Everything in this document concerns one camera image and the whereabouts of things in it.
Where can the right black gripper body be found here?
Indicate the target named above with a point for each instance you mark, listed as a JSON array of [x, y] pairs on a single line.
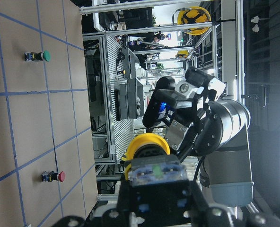
[[189, 103]]

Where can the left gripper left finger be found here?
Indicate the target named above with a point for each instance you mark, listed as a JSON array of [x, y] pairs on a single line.
[[104, 216]]

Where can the yellow hard hat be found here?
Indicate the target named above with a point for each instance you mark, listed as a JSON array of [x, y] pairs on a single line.
[[194, 15]]

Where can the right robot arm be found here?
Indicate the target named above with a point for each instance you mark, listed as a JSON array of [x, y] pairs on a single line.
[[215, 129]]

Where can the yellow push button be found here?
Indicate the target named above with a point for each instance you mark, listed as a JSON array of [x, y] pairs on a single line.
[[150, 162]]

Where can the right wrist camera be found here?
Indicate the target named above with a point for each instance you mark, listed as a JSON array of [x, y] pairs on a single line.
[[164, 98]]

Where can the red push button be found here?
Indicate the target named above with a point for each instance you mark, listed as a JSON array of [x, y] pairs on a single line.
[[49, 176]]

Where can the green push button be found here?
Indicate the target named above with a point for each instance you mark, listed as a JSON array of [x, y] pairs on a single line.
[[37, 56]]

